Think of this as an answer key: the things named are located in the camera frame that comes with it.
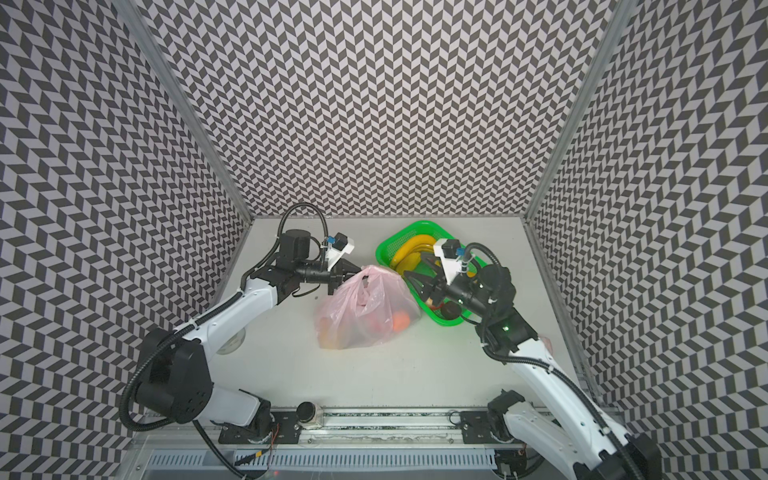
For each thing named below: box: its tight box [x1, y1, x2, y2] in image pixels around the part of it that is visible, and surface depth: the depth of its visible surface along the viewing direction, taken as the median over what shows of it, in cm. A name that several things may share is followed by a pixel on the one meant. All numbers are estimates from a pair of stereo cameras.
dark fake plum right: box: [441, 301, 461, 320], surface depth 92 cm
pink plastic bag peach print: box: [315, 265, 421, 350], surface depth 75 cm
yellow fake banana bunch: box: [391, 235, 437, 272], surface depth 98 cm
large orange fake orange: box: [393, 312, 411, 331], surface depth 84 cm
